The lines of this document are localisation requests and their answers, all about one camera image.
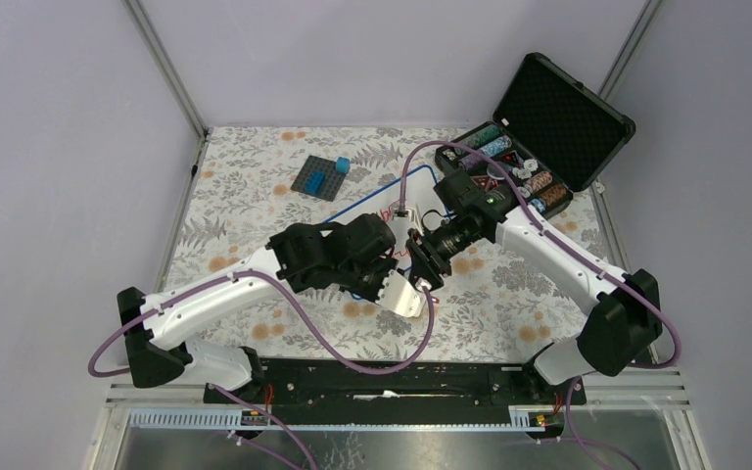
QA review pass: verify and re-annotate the blue framed whiteboard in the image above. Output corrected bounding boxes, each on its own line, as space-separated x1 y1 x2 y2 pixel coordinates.
325 164 447 276

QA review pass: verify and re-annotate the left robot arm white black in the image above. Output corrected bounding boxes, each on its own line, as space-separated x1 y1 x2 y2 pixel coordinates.
117 213 421 402

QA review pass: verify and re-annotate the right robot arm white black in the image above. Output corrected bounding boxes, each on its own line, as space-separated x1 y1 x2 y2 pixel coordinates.
405 170 663 403

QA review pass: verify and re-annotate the dark grey lego baseplate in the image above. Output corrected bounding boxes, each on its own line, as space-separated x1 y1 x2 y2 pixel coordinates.
290 155 351 202

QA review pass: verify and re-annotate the blue lego brick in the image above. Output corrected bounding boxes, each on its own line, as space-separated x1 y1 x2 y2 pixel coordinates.
305 171 326 196

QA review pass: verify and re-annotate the light blue cube block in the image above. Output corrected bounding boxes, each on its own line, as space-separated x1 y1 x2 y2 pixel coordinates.
335 158 351 174

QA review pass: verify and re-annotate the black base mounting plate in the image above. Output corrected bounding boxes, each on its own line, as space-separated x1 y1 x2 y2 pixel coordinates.
233 357 587 417

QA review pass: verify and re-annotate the black poker chip case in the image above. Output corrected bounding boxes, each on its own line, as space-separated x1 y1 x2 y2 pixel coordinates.
456 52 635 216

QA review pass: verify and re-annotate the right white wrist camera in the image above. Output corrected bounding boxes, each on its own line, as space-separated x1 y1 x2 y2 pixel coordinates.
387 207 423 250

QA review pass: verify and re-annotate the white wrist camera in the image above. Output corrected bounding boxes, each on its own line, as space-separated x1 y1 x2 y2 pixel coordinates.
387 207 423 250
374 270 424 318

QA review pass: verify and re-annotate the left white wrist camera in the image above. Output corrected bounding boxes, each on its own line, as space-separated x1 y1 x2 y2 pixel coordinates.
374 270 424 318

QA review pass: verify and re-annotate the white slotted cable duct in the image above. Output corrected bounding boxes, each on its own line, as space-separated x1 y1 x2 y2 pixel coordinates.
128 402 564 433

